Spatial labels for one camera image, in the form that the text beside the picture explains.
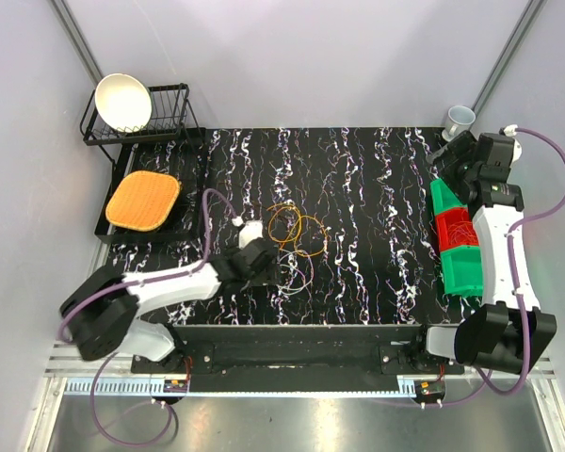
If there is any orange cable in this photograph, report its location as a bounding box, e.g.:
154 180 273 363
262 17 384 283
444 218 476 246

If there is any white cable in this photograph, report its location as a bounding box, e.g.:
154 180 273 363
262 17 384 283
275 249 315 296

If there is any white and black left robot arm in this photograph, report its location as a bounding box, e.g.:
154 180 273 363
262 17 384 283
58 237 277 373

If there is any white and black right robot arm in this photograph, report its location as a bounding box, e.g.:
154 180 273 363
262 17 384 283
408 125 557 375

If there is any green bin far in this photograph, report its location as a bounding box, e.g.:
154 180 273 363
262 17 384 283
429 179 466 216

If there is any green bin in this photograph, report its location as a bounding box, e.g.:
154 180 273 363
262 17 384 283
429 179 466 216
441 246 483 297

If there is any white mug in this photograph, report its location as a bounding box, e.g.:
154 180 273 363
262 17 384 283
442 105 476 142

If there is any red bin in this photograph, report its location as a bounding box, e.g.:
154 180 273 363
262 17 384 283
435 208 478 251

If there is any green bin near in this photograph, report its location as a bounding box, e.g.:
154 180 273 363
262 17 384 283
441 246 483 297

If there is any black marbled mat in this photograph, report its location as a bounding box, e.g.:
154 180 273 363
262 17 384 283
101 125 462 327

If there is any orange woven basket tray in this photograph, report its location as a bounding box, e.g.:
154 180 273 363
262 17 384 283
105 170 182 233

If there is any white bowl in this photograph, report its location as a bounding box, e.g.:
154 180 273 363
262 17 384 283
94 73 153 133

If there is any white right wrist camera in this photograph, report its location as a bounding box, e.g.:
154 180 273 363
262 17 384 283
499 124 523 163

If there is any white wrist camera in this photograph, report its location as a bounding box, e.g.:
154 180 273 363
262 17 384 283
499 124 523 163
232 217 264 249

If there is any yellow cable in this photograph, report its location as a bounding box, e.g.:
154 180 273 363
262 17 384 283
266 202 330 258

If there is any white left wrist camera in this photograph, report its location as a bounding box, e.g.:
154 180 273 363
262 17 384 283
232 217 264 249

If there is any brown cable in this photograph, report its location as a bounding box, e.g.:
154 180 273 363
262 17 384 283
216 176 274 208

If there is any black wire dish rack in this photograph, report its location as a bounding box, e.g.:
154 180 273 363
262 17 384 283
79 73 205 149

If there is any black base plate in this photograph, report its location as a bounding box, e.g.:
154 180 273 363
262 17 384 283
131 325 463 396

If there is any aluminium frame rail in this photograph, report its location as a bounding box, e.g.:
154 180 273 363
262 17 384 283
24 327 565 451

